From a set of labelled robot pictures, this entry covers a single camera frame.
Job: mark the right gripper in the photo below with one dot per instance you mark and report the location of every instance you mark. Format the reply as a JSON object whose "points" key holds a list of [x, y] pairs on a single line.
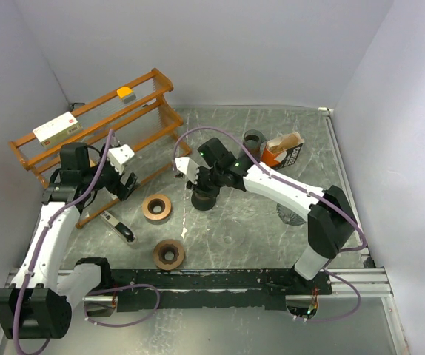
{"points": [[199, 186]]}

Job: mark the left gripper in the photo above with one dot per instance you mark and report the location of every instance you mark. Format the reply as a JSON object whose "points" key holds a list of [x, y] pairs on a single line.
{"points": [[125, 189]]}

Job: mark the dark glass carafe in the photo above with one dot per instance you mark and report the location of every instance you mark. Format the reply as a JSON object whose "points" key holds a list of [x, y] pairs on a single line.
{"points": [[202, 202]]}

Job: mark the orange coffee filter box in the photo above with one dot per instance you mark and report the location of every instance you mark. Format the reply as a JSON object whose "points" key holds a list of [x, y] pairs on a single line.
{"points": [[282, 151]]}

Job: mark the clear glass ribbed dripper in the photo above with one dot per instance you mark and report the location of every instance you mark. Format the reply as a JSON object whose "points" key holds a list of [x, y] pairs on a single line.
{"points": [[288, 216]]}

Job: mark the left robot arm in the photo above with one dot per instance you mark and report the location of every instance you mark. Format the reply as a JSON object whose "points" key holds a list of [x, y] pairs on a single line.
{"points": [[36, 305]]}

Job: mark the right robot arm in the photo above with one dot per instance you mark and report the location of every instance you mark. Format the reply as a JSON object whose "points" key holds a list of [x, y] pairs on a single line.
{"points": [[327, 212]]}

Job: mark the silver black coffee scoop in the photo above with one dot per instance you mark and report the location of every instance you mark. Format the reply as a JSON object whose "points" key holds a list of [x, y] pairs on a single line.
{"points": [[123, 231]]}

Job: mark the clear glass lid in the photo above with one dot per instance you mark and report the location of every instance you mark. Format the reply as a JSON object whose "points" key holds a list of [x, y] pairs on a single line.
{"points": [[230, 234]]}

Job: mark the grey glass carafe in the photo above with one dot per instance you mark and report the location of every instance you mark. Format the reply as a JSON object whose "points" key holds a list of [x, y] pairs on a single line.
{"points": [[252, 140]]}

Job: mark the orange wooden rack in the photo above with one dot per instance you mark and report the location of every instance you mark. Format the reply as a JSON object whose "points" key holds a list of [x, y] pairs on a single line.
{"points": [[142, 123]]}

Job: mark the white flat box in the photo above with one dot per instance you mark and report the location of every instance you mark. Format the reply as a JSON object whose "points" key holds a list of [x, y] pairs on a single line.
{"points": [[57, 130]]}

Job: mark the orange grey small box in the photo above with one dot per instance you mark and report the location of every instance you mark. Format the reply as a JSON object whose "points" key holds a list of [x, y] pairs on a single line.
{"points": [[126, 94]]}

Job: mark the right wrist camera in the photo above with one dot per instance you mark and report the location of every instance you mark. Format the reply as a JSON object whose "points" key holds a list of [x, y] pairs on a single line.
{"points": [[187, 167]]}

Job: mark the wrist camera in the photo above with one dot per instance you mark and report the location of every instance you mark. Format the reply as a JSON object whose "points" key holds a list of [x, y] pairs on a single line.
{"points": [[120, 157], [187, 167]]}

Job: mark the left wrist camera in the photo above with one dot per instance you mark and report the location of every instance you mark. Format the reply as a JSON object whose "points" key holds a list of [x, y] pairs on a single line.
{"points": [[120, 157]]}

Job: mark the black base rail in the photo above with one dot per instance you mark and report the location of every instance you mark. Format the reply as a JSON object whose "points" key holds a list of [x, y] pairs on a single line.
{"points": [[146, 299]]}

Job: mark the aluminium frame rail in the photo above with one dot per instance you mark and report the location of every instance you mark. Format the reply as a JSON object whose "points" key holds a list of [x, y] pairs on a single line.
{"points": [[369, 282]]}

